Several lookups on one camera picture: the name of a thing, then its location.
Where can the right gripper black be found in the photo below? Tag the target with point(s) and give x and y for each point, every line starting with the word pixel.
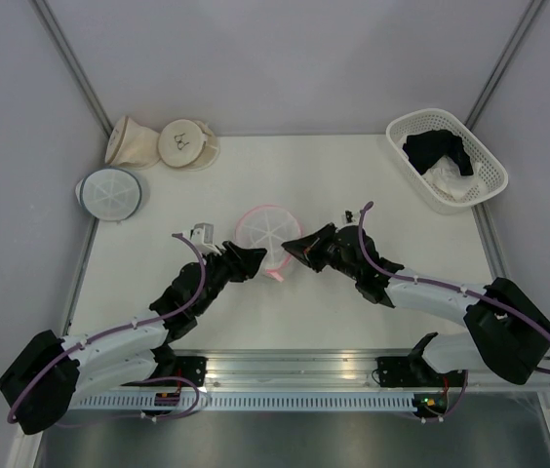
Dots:
pixel 307 249

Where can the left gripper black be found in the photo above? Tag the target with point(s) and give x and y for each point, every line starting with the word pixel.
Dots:
pixel 244 263

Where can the pink-trimmed mesh laundry bag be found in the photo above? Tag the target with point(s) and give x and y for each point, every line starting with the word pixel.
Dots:
pixel 268 227

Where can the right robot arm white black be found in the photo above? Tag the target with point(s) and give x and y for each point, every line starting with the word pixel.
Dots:
pixel 503 330

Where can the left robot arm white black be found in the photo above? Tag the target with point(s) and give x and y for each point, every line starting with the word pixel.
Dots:
pixel 53 372

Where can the beige laundry bag bra logo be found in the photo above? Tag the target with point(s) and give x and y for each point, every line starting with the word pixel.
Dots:
pixel 188 145

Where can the grey-trimmed mesh laundry bag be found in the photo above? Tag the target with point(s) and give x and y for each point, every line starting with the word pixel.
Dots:
pixel 112 194

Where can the beige laundry bag left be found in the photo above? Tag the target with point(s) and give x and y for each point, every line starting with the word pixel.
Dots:
pixel 132 146

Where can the black garment in basket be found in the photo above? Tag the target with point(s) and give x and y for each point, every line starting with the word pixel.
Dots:
pixel 426 149

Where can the white garment in basket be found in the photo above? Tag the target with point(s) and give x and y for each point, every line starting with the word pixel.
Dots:
pixel 446 177

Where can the white perforated plastic basket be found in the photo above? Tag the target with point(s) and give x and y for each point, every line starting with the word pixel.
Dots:
pixel 420 121

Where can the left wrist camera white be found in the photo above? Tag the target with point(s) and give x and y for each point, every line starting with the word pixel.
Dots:
pixel 201 236

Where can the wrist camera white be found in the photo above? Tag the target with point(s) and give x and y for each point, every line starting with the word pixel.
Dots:
pixel 201 236
pixel 350 217

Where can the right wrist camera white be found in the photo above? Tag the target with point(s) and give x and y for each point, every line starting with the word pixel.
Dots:
pixel 350 217

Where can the aluminium mounting rail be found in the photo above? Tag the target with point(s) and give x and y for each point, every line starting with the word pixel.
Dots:
pixel 291 370

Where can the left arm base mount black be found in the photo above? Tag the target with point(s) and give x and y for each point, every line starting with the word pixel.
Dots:
pixel 193 368

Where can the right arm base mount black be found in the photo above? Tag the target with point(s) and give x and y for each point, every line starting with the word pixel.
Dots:
pixel 400 372

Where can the white slotted cable duct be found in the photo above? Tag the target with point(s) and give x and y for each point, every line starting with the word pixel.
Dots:
pixel 253 401

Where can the right aluminium frame post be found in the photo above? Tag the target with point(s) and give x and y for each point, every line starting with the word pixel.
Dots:
pixel 519 35

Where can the aluminium frame post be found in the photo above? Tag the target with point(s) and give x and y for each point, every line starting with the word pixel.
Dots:
pixel 45 14
pixel 519 35

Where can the left aluminium frame post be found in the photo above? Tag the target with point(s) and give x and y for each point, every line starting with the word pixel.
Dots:
pixel 45 14

